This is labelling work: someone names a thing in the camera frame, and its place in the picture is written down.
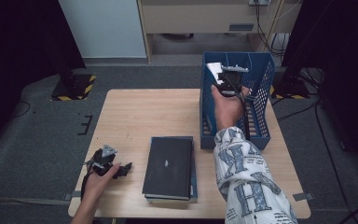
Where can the grey label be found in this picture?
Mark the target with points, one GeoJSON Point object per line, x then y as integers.
{"type": "Point", "coordinates": [240, 27]}

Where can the long grey floor tape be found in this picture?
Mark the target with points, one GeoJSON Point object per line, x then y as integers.
{"type": "Point", "coordinates": [24, 201]}

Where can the black stand base hazard striped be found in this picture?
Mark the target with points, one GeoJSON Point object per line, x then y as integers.
{"type": "Point", "coordinates": [74, 88]}
{"type": "Point", "coordinates": [292, 88]}

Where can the black hardcover book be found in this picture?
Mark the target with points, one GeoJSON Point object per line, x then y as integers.
{"type": "Point", "coordinates": [174, 180]}

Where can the blue illustrated cover book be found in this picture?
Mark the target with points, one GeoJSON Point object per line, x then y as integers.
{"type": "Point", "coordinates": [195, 174]}

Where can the person's left hand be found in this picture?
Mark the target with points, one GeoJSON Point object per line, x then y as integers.
{"type": "Point", "coordinates": [96, 186]}

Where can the pale grey cabinet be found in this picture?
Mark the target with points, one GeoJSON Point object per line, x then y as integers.
{"type": "Point", "coordinates": [105, 28]}

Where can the white power strip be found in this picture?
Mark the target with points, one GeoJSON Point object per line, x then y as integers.
{"type": "Point", "coordinates": [258, 2]}

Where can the grey tape piece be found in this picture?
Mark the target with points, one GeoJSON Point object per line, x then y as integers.
{"type": "Point", "coordinates": [303, 196]}
{"type": "Point", "coordinates": [74, 195]}

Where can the black curtain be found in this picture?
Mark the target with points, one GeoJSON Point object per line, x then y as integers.
{"type": "Point", "coordinates": [348, 46]}
{"type": "Point", "coordinates": [18, 37]}

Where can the blue plastic file rack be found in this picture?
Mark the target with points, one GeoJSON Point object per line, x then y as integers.
{"type": "Point", "coordinates": [261, 143]}

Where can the dark blue book white label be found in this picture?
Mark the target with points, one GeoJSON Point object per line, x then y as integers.
{"type": "Point", "coordinates": [214, 72]}

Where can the beige wooden desk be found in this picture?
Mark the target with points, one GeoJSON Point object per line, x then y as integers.
{"type": "Point", "coordinates": [199, 18]}

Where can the person's right hand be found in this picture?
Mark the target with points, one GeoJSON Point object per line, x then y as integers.
{"type": "Point", "coordinates": [228, 112]}

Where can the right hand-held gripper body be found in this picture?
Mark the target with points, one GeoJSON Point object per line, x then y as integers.
{"type": "Point", "coordinates": [230, 82]}

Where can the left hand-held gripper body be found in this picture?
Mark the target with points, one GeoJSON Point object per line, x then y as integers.
{"type": "Point", "coordinates": [102, 160]}

